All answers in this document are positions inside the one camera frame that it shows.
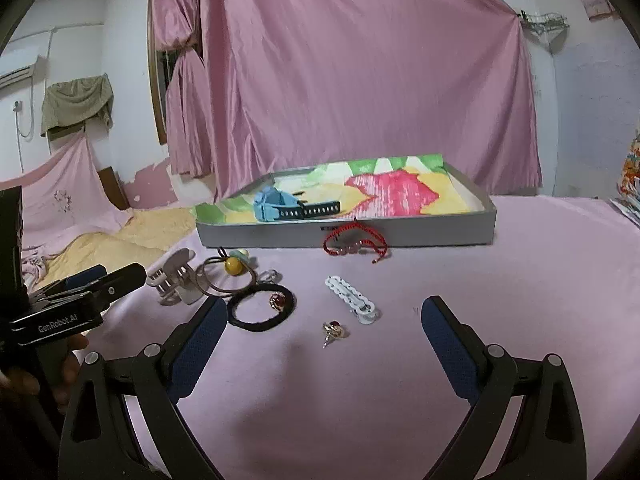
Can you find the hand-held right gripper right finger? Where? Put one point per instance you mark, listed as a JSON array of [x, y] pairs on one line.
[[447, 345]]

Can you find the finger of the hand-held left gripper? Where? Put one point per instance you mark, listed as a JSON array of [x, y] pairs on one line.
[[120, 282], [87, 276]]

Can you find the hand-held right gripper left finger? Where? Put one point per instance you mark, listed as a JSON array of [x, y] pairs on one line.
[[200, 350]]

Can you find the grey tray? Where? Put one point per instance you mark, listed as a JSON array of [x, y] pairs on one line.
[[350, 237]]

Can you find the person's left hand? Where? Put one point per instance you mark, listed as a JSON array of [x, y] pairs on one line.
[[20, 382]]

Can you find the yellow blanket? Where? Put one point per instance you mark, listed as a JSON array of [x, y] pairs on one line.
[[145, 230]]

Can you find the white hair claw clip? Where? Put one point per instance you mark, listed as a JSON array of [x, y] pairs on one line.
[[182, 270]]

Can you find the pink embroidered sheet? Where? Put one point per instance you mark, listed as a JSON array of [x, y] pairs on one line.
[[65, 195]]

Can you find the wooden headboard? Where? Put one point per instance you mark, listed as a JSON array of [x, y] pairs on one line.
[[114, 187]]

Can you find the white wavy hair clip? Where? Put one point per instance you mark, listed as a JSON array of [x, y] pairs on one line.
[[345, 292]]

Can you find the colourful painted paper sheet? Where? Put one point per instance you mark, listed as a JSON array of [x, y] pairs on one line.
[[400, 190]]

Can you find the olive green cloth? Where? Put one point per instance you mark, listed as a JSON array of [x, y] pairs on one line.
[[75, 102]]

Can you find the tied pink curtain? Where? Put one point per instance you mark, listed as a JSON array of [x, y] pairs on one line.
[[182, 90]]

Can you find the white air conditioner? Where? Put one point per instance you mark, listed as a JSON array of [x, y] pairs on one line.
[[17, 67]]

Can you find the colourful printed papers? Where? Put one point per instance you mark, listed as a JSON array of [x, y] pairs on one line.
[[631, 185]]

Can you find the large pink curtain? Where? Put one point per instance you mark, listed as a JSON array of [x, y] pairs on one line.
[[350, 70]]

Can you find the white wall socket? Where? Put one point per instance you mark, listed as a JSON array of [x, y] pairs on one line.
[[17, 105]]

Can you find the wooden window frame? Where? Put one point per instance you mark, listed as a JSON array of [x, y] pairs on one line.
[[159, 100]]

